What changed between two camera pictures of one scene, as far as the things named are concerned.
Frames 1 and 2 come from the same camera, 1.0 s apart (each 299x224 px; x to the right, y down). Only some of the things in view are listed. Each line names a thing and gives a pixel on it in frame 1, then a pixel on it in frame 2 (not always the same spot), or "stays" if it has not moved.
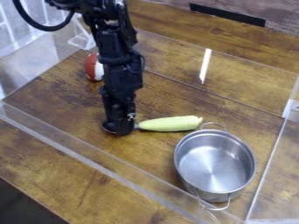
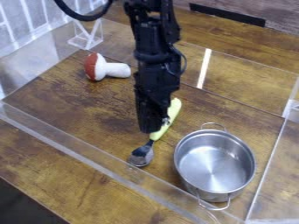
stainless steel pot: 214,164 stays
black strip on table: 221,13 stays
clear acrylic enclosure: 210,157 stays
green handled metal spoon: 161,124 to 141,156
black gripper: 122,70 to 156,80
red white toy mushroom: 94,66 stays
